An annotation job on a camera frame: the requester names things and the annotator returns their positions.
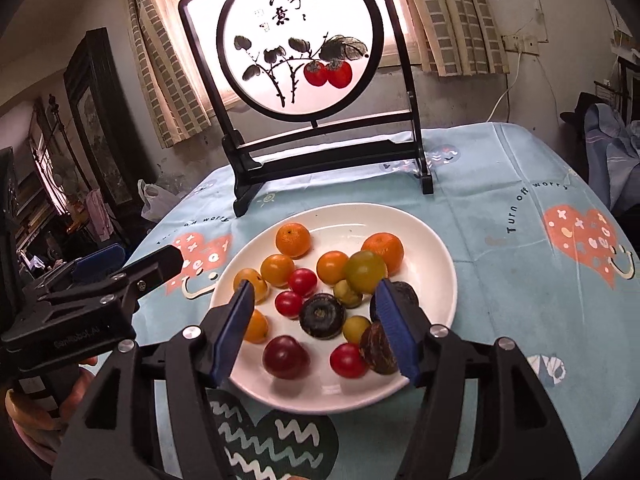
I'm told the checked beige curtain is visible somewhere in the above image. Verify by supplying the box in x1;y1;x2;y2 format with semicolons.
390;0;511;77
112;0;213;150

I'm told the white oval plate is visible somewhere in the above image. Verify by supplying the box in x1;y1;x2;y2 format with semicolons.
209;202;458;415

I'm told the round painted table screen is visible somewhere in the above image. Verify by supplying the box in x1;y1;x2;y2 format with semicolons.
178;0;435;217

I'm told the black hat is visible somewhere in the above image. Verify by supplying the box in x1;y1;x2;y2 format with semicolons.
560;91;606;126

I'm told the dark red plum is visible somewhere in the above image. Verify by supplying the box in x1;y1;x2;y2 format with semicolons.
262;335;311;381

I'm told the small yellow-green fruit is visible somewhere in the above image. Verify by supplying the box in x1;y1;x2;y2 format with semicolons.
342;315;372;345
333;280;363;309

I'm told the red tomato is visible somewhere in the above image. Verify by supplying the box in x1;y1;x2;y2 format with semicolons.
287;268;319;297
329;342;369;379
274;290;304;317

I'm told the small mandarin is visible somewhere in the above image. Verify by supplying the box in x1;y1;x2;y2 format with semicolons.
275;222;312;259

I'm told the dark framed painting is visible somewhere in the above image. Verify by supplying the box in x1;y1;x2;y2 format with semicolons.
64;27;151;206

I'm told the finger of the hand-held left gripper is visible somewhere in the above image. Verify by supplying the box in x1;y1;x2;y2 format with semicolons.
30;243;126;294
20;245;185;331

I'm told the brown wrinkled passion fruit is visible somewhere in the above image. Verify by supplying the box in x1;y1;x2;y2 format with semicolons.
359;321;401;376

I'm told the smooth orange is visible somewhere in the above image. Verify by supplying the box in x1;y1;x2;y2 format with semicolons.
316;250;351;286
260;254;296;288
244;308;269;344

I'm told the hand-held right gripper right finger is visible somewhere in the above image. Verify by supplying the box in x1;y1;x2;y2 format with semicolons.
375;278;583;480

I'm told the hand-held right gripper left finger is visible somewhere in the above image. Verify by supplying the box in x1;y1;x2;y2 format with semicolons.
52;280;256;480

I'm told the white plastic bag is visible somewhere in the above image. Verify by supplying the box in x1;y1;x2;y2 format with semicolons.
137;179;181;222

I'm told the white wall socket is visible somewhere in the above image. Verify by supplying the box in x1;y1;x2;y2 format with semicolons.
501;34;540;55

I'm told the pink cloth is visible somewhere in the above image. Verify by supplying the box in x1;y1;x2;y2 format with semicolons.
85;189;113;241

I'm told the blue clothing pile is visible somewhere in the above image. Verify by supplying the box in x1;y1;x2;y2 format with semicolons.
582;102;640;216

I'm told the white power cable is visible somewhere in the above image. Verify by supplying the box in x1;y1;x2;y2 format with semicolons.
487;52;523;123

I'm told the light blue printed tablecloth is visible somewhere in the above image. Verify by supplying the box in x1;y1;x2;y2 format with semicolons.
125;122;640;480

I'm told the large bumpy mandarin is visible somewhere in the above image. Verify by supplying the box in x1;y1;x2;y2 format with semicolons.
361;232;405;275

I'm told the person's left hand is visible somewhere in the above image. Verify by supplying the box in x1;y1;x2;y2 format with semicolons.
5;354;101;433

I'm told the green-orange citrus fruit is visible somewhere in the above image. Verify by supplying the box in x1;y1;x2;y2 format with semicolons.
345;250;388;296

